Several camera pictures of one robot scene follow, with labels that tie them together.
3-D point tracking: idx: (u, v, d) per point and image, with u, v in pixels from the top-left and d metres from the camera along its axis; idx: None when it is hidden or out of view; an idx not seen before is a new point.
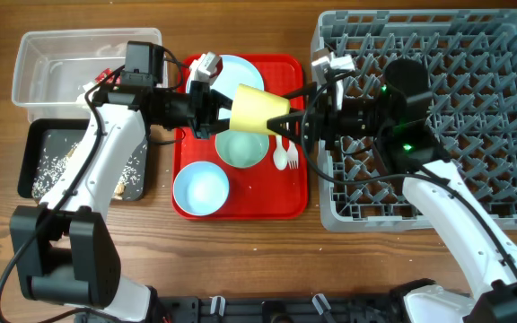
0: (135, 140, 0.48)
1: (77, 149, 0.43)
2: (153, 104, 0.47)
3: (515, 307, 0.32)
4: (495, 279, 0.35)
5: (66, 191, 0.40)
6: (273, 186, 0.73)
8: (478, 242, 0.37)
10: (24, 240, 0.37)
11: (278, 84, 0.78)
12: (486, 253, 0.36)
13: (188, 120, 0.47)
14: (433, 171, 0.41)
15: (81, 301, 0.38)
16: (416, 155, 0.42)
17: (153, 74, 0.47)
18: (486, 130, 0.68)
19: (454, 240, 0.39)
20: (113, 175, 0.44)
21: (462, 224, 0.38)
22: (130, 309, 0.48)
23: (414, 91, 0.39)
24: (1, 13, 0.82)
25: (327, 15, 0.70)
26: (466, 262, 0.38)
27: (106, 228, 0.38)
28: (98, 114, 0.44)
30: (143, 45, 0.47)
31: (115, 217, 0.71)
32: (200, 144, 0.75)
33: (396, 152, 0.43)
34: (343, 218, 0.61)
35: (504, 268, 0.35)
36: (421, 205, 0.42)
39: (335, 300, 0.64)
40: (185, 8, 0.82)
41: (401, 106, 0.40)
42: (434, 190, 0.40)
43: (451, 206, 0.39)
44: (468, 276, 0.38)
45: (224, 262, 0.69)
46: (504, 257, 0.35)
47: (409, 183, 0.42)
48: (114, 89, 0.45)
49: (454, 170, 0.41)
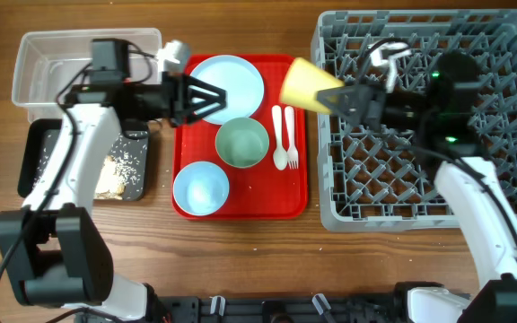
0: (110, 138, 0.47)
1: (54, 152, 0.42)
2: (125, 99, 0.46)
3: None
4: (505, 273, 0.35)
5: (47, 191, 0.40)
6: (273, 185, 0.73)
8: (499, 237, 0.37)
10: (11, 244, 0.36)
11: (278, 84, 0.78)
12: (504, 248, 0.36)
13: (162, 109, 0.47)
14: (470, 164, 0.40)
15: (74, 300, 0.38)
16: (460, 148, 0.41)
17: (122, 70, 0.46)
18: (485, 130, 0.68)
19: (475, 232, 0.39)
20: (93, 172, 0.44)
21: (486, 217, 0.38)
22: (129, 308, 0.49)
23: (463, 78, 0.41)
24: (2, 13, 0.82)
25: (327, 15, 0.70)
26: (481, 254, 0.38)
27: (92, 222, 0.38)
28: (70, 115, 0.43)
30: (106, 41, 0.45)
31: (115, 217, 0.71)
32: (200, 144, 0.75)
33: (438, 140, 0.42)
34: (343, 218, 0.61)
35: None
36: (450, 194, 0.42)
39: (335, 300, 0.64)
40: (185, 8, 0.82)
41: (451, 91, 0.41)
42: (467, 182, 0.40)
43: (480, 199, 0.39)
44: (480, 266, 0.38)
45: (224, 262, 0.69)
46: None
47: (442, 170, 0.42)
48: (84, 89, 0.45)
49: (491, 168, 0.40)
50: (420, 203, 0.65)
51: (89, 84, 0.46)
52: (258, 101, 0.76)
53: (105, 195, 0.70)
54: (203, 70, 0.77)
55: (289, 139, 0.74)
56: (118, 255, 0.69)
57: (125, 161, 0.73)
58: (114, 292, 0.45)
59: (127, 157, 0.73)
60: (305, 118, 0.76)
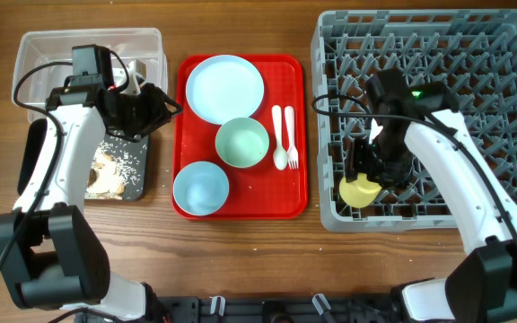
0: (97, 137, 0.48)
1: (40, 153, 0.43)
2: (107, 100, 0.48)
3: (504, 259, 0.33)
4: (490, 237, 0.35)
5: (38, 193, 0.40)
6: (273, 186, 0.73)
8: (477, 197, 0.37)
10: (4, 246, 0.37)
11: (278, 84, 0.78)
12: (485, 208, 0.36)
13: (156, 119, 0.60)
14: (439, 119, 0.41)
15: (74, 298, 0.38)
16: (426, 99, 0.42)
17: (102, 74, 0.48)
18: (486, 130, 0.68)
19: (452, 193, 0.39)
20: (82, 172, 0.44)
21: (462, 177, 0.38)
22: (128, 307, 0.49)
23: (385, 73, 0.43)
24: (2, 13, 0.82)
25: (327, 16, 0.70)
26: (462, 215, 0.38)
27: (84, 220, 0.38)
28: (54, 117, 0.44)
30: (87, 48, 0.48)
31: (115, 217, 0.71)
32: (200, 144, 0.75)
33: (407, 98, 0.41)
34: (343, 218, 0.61)
35: (501, 225, 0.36)
36: (419, 150, 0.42)
39: (335, 300, 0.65)
40: (185, 7, 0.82)
41: (384, 86, 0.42)
42: (440, 142, 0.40)
43: (456, 159, 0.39)
44: (462, 229, 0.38)
45: (224, 262, 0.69)
46: (503, 213, 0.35)
47: (410, 129, 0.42)
48: (65, 91, 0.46)
49: (460, 121, 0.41)
50: (420, 204, 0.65)
51: (68, 87, 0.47)
52: (258, 101, 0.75)
53: (105, 195, 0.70)
54: (203, 70, 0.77)
55: (289, 138, 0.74)
56: (118, 255, 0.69)
57: (125, 161, 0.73)
58: (112, 292, 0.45)
59: (127, 157, 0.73)
60: (305, 118, 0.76)
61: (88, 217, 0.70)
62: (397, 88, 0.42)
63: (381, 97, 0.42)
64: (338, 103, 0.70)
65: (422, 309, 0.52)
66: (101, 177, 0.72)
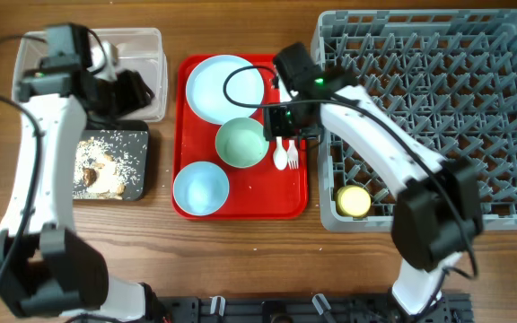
0: (77, 129, 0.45)
1: (21, 162, 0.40)
2: (85, 83, 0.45)
3: (425, 196, 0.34)
4: (407, 178, 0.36)
5: (22, 212, 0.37)
6: (274, 186, 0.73)
8: (388, 151, 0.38)
10: None
11: None
12: (398, 157, 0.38)
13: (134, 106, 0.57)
14: (345, 96, 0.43)
15: (77, 307, 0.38)
16: (331, 84, 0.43)
17: (81, 53, 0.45)
18: (486, 130, 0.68)
19: (371, 155, 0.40)
20: (67, 178, 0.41)
21: (372, 138, 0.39)
22: (128, 309, 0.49)
23: (291, 50, 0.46)
24: (2, 13, 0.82)
25: (327, 15, 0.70)
26: (383, 170, 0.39)
27: (76, 238, 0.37)
28: (29, 114, 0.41)
30: (63, 25, 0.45)
31: (115, 217, 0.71)
32: (200, 144, 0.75)
33: (311, 87, 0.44)
34: (343, 218, 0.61)
35: (414, 166, 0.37)
36: (339, 130, 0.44)
39: (335, 300, 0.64)
40: (185, 7, 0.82)
41: (291, 65, 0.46)
42: (347, 114, 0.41)
43: (363, 125, 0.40)
44: (389, 182, 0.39)
45: (223, 262, 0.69)
46: (413, 156, 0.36)
47: (321, 111, 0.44)
48: (37, 76, 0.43)
49: (363, 93, 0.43)
50: None
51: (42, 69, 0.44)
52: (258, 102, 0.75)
53: (105, 195, 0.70)
54: (203, 70, 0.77)
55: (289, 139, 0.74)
56: (118, 255, 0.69)
57: (125, 161, 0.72)
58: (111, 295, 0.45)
59: (127, 157, 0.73)
60: None
61: (88, 217, 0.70)
62: (302, 68, 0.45)
63: (291, 77, 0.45)
64: None
65: (410, 299, 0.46)
66: (101, 177, 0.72)
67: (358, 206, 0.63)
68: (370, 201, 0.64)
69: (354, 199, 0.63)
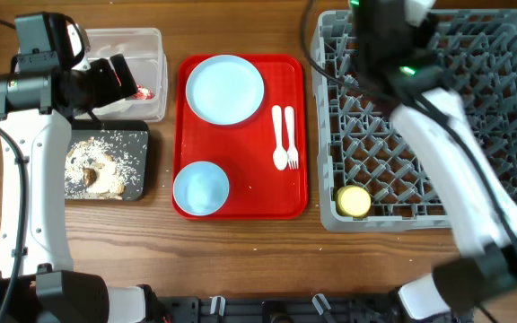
0: (65, 142, 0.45)
1: (9, 193, 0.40)
2: (65, 88, 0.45)
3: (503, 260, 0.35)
4: (486, 242, 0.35)
5: (15, 253, 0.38)
6: (274, 186, 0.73)
8: (473, 196, 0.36)
10: None
11: (278, 84, 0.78)
12: (480, 207, 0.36)
13: (109, 97, 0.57)
14: (433, 103, 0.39)
15: None
16: (421, 74, 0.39)
17: (56, 50, 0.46)
18: (486, 131, 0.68)
19: (444, 185, 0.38)
20: (58, 204, 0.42)
21: (459, 173, 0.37)
22: (127, 316, 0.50)
23: None
24: (2, 13, 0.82)
25: (327, 15, 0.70)
26: (454, 213, 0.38)
27: (74, 274, 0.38)
28: (9, 136, 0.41)
30: (35, 17, 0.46)
31: (115, 217, 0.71)
32: (200, 145, 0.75)
33: (395, 75, 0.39)
34: (343, 218, 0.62)
35: (497, 225, 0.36)
36: (412, 138, 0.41)
39: (335, 300, 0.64)
40: (185, 8, 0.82)
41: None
42: (431, 130, 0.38)
43: (451, 152, 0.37)
44: (455, 228, 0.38)
45: (223, 262, 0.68)
46: (500, 216, 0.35)
47: (398, 111, 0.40)
48: (11, 84, 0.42)
49: (455, 106, 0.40)
50: (420, 204, 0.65)
51: (16, 75, 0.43)
52: (258, 101, 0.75)
53: (105, 195, 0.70)
54: (202, 70, 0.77)
55: (289, 139, 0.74)
56: (118, 255, 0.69)
57: (125, 161, 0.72)
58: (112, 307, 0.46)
59: (127, 157, 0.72)
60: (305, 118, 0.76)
61: (88, 217, 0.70)
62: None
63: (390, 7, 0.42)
64: (338, 103, 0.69)
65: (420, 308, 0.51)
66: (101, 177, 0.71)
67: (359, 207, 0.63)
68: (370, 199, 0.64)
69: (354, 200, 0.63)
